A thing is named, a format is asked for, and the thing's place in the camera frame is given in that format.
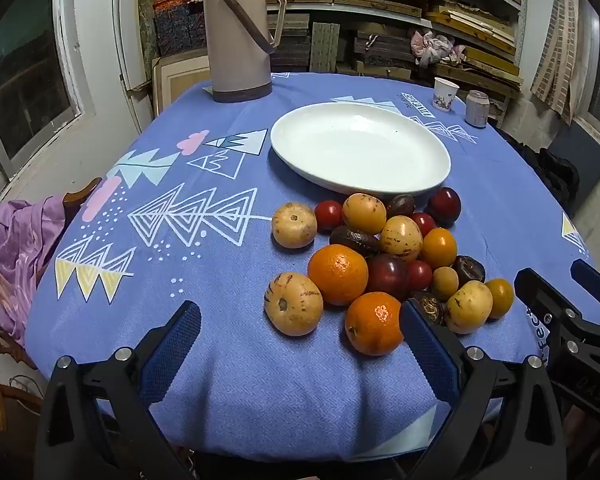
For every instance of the white paper cup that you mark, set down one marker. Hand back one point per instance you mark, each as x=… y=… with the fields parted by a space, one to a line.
x=445 y=95

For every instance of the orange mandarin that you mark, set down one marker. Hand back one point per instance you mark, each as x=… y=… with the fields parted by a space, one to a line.
x=338 y=275
x=372 y=325

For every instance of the large orange-yellow tomato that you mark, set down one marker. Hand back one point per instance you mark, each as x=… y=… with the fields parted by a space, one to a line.
x=438 y=248

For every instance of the dark purple passion fruit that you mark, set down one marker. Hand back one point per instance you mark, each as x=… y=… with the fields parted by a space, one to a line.
x=400 y=205

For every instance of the dark blue chair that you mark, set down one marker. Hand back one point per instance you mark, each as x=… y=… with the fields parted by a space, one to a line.
x=587 y=160

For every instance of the small orange-yellow tomato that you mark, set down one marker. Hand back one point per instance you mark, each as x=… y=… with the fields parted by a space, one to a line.
x=500 y=297

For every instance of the red tomato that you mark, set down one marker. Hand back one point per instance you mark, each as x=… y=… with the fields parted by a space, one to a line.
x=328 y=215
x=419 y=275
x=423 y=222

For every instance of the yellow striped pepino melon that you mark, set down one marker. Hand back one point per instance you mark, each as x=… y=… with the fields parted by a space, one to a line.
x=294 y=225
x=293 y=304
x=469 y=306
x=401 y=237
x=364 y=213

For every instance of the black cloth bundle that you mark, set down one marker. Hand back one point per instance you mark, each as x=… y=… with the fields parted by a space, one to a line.
x=555 y=170

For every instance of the silver drink can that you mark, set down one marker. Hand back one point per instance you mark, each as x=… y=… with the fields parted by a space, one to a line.
x=477 y=110

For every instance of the crumpled pink cloth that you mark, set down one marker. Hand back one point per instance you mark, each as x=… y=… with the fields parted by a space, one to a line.
x=435 y=47

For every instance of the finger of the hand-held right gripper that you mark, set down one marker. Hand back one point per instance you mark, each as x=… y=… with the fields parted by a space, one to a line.
x=540 y=290
x=591 y=275

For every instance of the purple satin cloth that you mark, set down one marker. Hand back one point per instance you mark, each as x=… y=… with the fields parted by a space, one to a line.
x=10 y=250

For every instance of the wooden chair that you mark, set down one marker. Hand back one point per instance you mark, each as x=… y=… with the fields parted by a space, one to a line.
x=80 y=194

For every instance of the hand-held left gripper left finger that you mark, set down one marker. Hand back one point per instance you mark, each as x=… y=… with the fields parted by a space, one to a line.
x=172 y=345

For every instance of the beige thermos flask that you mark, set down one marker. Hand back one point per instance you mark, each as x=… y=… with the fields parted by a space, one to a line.
x=235 y=50

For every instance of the white framed window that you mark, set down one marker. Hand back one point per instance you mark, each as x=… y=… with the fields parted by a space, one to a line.
x=25 y=85

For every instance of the white oval plate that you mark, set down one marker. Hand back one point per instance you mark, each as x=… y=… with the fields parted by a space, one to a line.
x=355 y=145

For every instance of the white leaning boards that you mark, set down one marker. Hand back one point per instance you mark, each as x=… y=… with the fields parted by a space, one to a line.
x=125 y=60

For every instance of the beige hanging woven mat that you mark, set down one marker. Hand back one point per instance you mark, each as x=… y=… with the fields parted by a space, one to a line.
x=560 y=50

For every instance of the dark red plum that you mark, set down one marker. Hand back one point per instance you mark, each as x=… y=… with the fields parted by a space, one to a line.
x=387 y=274
x=444 y=205

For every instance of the blue printed tablecloth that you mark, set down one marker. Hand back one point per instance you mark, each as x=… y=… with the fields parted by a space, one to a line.
x=280 y=385

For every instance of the leaning picture frame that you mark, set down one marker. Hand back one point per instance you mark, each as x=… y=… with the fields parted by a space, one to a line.
x=180 y=80

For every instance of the small tan longan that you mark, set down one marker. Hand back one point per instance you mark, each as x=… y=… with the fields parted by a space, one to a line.
x=445 y=282

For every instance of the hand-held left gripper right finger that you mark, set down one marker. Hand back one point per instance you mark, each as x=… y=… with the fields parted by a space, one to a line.
x=425 y=340

